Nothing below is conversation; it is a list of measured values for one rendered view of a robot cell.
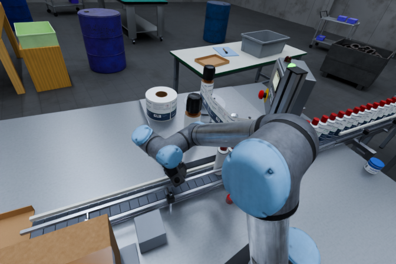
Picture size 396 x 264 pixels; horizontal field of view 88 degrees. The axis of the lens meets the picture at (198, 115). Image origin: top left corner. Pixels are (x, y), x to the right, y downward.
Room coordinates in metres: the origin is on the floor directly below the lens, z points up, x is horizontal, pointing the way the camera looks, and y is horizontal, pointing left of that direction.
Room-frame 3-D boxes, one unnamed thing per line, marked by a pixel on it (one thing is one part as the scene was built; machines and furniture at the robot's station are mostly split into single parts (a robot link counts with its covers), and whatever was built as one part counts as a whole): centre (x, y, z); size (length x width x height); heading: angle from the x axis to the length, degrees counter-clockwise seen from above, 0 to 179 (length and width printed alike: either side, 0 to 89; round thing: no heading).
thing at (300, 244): (0.27, -0.33, 1.05); 0.13 x 0.12 x 0.14; 139
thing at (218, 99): (1.32, -0.04, 0.89); 0.31 x 0.31 x 0.01
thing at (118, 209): (0.70, -0.17, 0.86); 1.65 x 0.08 x 0.04; 118
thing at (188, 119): (0.91, 0.03, 1.03); 0.09 x 0.09 x 0.30
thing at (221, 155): (0.69, -0.13, 0.98); 0.05 x 0.05 x 0.20
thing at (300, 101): (0.68, -0.31, 1.38); 0.17 x 0.10 x 0.19; 173
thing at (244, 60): (2.84, -0.53, 0.40); 1.90 x 0.75 x 0.80; 129
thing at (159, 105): (1.14, 0.25, 0.95); 0.20 x 0.20 x 0.14
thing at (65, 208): (0.60, 0.10, 0.91); 1.07 x 0.01 x 0.02; 118
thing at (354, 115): (1.15, -1.00, 0.98); 0.05 x 0.05 x 0.20
